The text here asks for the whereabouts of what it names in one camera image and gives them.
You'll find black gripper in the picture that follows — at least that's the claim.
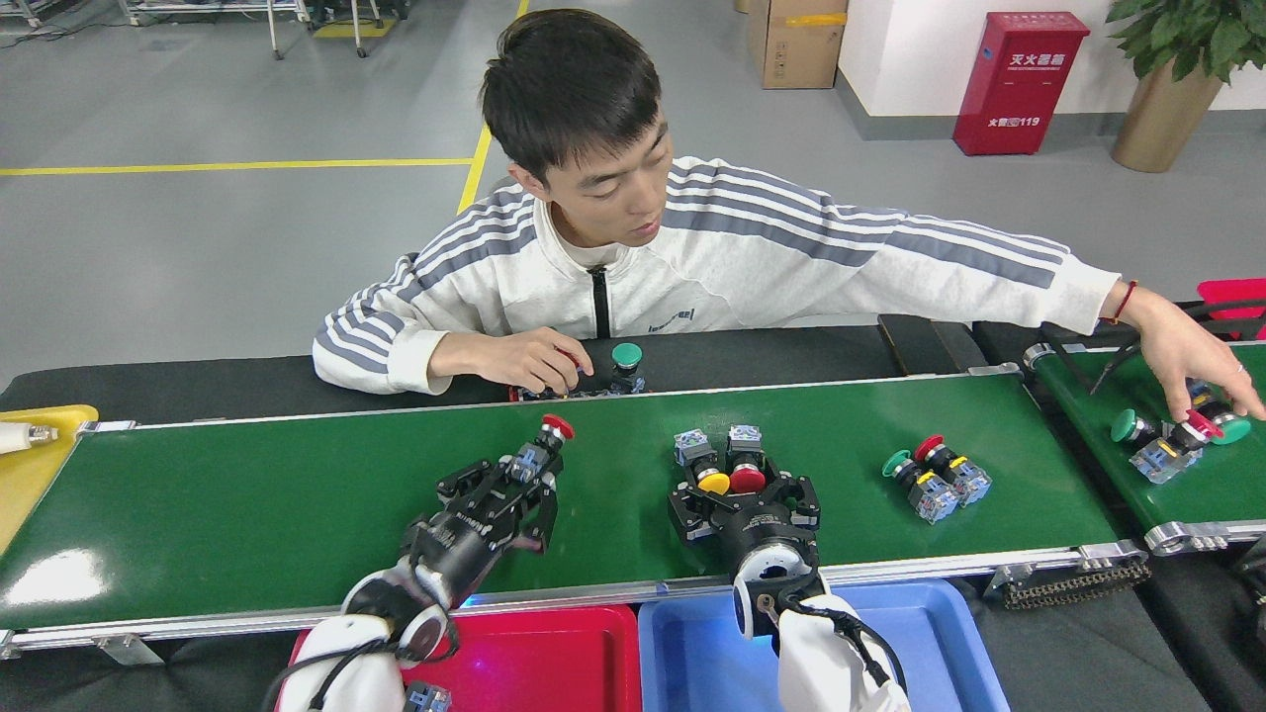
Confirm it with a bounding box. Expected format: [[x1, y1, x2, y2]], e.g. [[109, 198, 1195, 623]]
[[668, 473, 824, 584], [399, 458, 562, 606]]

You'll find yellow mushroom push button switch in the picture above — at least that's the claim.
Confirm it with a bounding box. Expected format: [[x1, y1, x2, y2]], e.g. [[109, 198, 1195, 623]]
[[673, 427, 733, 497]]

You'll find red plastic tray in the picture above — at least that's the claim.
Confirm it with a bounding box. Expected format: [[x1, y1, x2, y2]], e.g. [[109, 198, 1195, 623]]
[[282, 603, 642, 712]]

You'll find blue plastic tray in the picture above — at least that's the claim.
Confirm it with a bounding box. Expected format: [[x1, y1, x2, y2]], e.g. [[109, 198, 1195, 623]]
[[638, 580, 1012, 712]]

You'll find long green conveyor belt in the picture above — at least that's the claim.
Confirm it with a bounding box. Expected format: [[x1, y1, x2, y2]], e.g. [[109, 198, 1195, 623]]
[[0, 361, 1153, 659]]

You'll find green feeder conveyor belt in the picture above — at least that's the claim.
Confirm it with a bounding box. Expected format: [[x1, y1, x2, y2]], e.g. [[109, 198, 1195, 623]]
[[1024, 336, 1266, 555]]

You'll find yellow plastic tray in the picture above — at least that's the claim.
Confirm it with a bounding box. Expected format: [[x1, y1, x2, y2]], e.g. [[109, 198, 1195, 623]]
[[0, 403, 100, 555]]

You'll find person's right hand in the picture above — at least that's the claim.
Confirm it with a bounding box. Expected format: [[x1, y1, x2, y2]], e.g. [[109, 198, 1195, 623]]
[[495, 326, 596, 397]]

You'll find person's left hand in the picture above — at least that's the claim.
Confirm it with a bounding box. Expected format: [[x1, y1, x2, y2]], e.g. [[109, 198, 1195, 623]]
[[1128, 287, 1266, 426]]

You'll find black flat panel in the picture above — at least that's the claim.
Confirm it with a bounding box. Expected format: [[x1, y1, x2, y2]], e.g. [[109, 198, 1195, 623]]
[[875, 314, 975, 377]]

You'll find person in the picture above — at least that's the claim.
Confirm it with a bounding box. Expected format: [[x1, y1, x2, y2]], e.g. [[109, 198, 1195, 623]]
[[312, 8, 1138, 397]]

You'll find black guide bar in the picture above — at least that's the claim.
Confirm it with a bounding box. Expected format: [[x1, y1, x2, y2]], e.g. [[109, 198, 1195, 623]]
[[1040, 339, 1099, 397]]

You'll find cardboard box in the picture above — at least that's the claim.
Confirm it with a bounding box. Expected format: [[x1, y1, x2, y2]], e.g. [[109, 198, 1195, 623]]
[[747, 0, 850, 90]]

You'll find white light bulb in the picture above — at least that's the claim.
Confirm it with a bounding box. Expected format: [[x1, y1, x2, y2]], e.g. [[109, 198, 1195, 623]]
[[0, 420, 60, 456]]

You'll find red fire extinguisher cabinet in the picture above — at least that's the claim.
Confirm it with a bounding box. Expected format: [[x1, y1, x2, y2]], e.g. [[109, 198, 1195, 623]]
[[952, 11, 1091, 157]]

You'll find white wheeled stand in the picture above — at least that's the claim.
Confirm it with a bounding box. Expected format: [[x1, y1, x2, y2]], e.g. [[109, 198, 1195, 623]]
[[262, 0, 369, 60]]

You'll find small red bin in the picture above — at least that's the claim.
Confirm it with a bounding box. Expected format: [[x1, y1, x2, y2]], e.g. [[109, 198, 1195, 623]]
[[1197, 279, 1266, 342]]

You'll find green potted plant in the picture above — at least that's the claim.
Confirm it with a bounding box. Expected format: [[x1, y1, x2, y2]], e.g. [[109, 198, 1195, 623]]
[[1106, 0, 1266, 85]]

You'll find black drive chain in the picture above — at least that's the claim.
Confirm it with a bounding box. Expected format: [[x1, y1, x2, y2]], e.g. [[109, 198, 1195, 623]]
[[999, 559, 1153, 611]]

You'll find black cable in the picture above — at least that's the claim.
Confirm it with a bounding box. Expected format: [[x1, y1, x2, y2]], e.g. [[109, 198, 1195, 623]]
[[1098, 309, 1266, 392], [1093, 297, 1266, 395]]

